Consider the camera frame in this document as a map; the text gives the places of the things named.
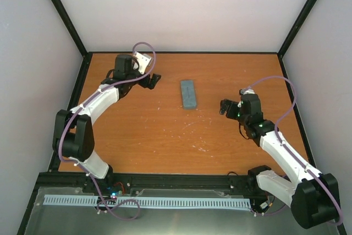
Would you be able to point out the black corner frame post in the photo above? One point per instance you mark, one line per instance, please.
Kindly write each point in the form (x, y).
(62, 12)
(299, 21)

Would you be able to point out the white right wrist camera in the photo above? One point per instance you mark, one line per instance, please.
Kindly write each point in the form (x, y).
(246, 91)

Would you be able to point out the grey-blue glasses case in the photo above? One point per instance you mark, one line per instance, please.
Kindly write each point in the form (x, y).
(188, 95)

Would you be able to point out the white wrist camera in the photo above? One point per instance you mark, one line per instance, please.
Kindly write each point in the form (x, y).
(246, 91)
(143, 61)

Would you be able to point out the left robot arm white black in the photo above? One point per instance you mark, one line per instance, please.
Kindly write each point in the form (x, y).
(73, 138)

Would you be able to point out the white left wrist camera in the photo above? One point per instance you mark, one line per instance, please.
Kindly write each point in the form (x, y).
(143, 61)

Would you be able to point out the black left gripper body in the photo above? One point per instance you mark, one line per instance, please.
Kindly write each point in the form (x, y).
(144, 82)

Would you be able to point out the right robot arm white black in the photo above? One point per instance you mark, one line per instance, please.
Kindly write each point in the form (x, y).
(313, 197)

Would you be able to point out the black right corner frame post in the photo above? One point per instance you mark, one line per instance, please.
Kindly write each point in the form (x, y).
(299, 21)

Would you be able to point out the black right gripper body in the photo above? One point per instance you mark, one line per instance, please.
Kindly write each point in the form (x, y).
(231, 114)

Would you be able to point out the black mounting rail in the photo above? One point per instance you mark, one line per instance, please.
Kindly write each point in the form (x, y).
(130, 183)

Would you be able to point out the light blue slotted cable duct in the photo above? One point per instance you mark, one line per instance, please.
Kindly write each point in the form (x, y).
(154, 202)

